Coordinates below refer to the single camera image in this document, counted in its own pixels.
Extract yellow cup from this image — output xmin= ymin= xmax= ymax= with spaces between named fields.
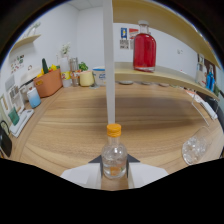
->
xmin=78 ymin=70 xmax=95 ymax=88

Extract black kettle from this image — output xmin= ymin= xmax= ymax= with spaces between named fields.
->
xmin=0 ymin=120 xmax=13 ymax=158

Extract orange basket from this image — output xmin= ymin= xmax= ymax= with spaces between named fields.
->
xmin=33 ymin=68 xmax=64 ymax=98

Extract green cup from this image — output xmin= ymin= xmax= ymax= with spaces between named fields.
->
xmin=8 ymin=107 xmax=21 ymax=126

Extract red liquid glass bottle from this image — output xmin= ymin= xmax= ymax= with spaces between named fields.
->
xmin=132 ymin=19 xmax=157 ymax=73

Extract white frame wooden shelf rack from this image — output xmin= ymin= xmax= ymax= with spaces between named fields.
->
xmin=102 ymin=0 xmax=223 ymax=128

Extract wooden wall shelf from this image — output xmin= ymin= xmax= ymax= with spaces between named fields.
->
xmin=11 ymin=33 xmax=42 ymax=54

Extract green potted plant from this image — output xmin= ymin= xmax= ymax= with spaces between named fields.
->
xmin=78 ymin=61 xmax=90 ymax=72

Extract white and blue cup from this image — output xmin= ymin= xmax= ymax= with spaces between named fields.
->
xmin=26 ymin=87 xmax=42 ymax=109

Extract blue liquid bottle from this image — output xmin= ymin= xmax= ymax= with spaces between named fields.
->
xmin=205 ymin=64 xmax=215 ymax=92

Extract clear bottle with orange cap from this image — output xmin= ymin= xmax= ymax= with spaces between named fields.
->
xmin=100 ymin=123 xmax=129 ymax=180

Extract blue white tub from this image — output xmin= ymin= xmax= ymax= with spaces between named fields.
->
xmin=92 ymin=66 xmax=107 ymax=87

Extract white tray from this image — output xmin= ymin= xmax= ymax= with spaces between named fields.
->
xmin=9 ymin=109 xmax=35 ymax=139

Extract wall posters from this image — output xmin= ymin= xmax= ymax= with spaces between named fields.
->
xmin=119 ymin=27 xmax=140 ymax=50

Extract clear glass cup with ice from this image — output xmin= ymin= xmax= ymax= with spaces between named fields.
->
xmin=181 ymin=126 xmax=213 ymax=166

